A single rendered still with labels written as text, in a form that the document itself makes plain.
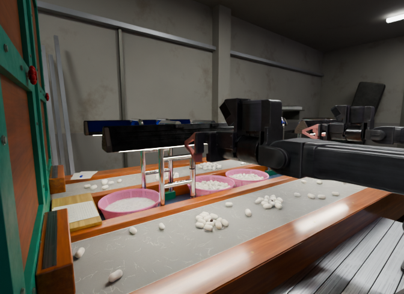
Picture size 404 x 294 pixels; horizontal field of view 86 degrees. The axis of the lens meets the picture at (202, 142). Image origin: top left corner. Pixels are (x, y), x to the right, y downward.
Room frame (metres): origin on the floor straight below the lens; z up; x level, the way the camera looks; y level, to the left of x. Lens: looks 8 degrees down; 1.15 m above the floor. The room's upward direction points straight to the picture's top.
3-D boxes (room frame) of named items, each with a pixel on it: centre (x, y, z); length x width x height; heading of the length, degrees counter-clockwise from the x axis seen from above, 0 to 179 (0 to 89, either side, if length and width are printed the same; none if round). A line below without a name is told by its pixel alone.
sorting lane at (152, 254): (0.98, -0.37, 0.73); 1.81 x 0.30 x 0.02; 123
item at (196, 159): (0.52, 0.00, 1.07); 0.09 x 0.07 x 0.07; 39
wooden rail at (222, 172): (1.40, -0.10, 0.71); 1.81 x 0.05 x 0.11; 123
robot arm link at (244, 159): (0.43, -0.11, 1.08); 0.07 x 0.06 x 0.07; 39
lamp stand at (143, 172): (1.19, 0.28, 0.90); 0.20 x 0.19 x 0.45; 123
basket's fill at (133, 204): (0.93, 0.32, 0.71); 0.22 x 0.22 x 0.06
